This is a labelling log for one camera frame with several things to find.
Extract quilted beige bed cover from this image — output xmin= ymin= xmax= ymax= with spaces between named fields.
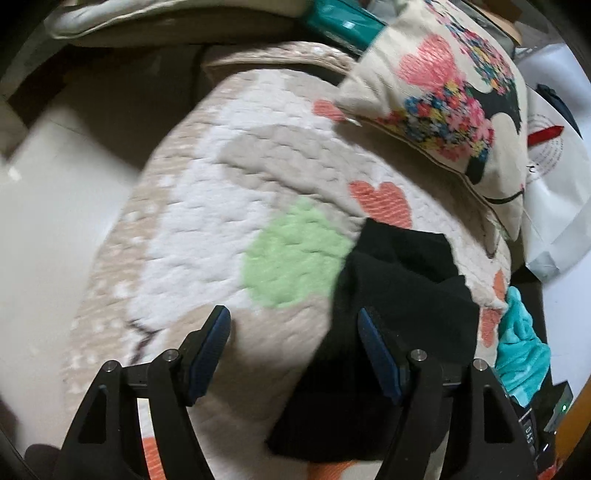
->
xmin=60 ymin=41 xmax=513 ymax=480

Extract dark blue cloth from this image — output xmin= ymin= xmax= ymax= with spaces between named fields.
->
xmin=536 ymin=83 xmax=583 ymax=137

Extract floral print cushion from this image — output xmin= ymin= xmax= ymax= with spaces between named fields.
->
xmin=335 ymin=0 xmax=529 ymax=241

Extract teal printed fleece blanket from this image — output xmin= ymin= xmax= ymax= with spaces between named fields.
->
xmin=494 ymin=286 xmax=552 ymax=407

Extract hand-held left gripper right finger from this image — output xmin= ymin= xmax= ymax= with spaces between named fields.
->
xmin=358 ymin=307 xmax=539 ymax=480

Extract black pants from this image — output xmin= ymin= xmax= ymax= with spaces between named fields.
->
xmin=265 ymin=217 xmax=481 ymax=464

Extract white paper bag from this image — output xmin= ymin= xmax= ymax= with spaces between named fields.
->
xmin=522 ymin=44 xmax=591 ymax=282

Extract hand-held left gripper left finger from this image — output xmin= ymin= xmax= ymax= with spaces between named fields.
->
xmin=58 ymin=305 xmax=232 ymax=480

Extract teal packet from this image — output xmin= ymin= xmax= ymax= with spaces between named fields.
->
xmin=300 ymin=0 xmax=389 ymax=58

